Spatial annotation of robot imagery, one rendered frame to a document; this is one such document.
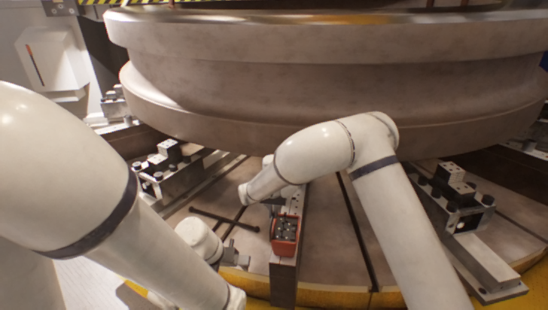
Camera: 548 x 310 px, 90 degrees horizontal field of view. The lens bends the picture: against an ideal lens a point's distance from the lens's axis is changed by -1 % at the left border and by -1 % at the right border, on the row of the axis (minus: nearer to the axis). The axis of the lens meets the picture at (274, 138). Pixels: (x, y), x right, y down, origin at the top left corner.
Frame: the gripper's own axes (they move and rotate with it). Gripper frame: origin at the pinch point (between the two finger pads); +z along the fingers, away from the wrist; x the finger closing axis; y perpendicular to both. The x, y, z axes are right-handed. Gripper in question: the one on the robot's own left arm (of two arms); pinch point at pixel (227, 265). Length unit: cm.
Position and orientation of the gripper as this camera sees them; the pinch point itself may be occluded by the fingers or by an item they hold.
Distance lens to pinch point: 109.1
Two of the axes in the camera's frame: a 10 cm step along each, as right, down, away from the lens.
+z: 1.8, 6.2, 7.6
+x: -9.8, 0.5, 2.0
